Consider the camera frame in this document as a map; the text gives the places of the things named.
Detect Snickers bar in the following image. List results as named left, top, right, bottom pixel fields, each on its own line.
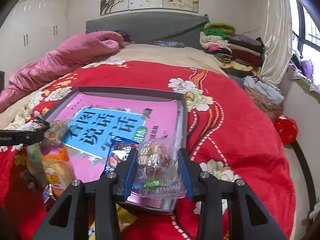
left=42, top=184, right=58, bottom=212

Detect green pale pastry pack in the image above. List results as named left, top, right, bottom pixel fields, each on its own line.
left=26, top=143, right=47, bottom=188

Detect orange rice cracker pack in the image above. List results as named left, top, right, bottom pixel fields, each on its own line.
left=42, top=147, right=76, bottom=197

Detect clear crispy cake pack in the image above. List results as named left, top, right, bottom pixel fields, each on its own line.
left=42, top=120, right=71, bottom=146

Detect yellow Alpenliebe candy pack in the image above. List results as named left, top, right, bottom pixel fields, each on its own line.
left=88, top=204, right=137, bottom=240

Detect blue Oreo pack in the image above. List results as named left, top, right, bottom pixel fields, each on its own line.
left=100, top=136, right=139, bottom=176

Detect clear walnut date pack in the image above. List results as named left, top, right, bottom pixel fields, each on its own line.
left=132, top=138, right=186, bottom=199

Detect pink Chinese workbook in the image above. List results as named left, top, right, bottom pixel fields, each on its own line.
left=45, top=90, right=183, bottom=183

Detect red floral blanket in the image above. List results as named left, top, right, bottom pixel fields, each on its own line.
left=1, top=61, right=296, bottom=239

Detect dark shallow box tray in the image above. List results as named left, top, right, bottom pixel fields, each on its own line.
left=44, top=87, right=187, bottom=213

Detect red plastic bag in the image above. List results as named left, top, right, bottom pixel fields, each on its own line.
left=274, top=115, right=298, bottom=145

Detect pink quilt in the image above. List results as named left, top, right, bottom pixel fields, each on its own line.
left=1, top=31, right=124, bottom=112

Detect white wardrobe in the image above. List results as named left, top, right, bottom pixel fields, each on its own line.
left=1, top=0, right=67, bottom=84

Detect grey clothes pile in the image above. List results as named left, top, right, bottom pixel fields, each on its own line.
left=243, top=76, right=284, bottom=105

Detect clothes on window sill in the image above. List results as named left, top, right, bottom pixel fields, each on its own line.
left=287, top=53, right=319, bottom=101

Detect folded clothes stack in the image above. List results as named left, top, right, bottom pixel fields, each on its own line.
left=200, top=23, right=265, bottom=78

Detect grey headboard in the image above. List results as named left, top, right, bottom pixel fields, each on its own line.
left=86, top=11, right=209, bottom=49

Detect patterned small pillow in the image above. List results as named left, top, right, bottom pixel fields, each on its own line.
left=153, top=41, right=185, bottom=48

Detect window with bars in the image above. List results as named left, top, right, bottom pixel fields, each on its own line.
left=289, top=0, right=319, bottom=59

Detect cream satin curtain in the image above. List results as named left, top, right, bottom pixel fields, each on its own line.
left=260, top=0, right=292, bottom=86

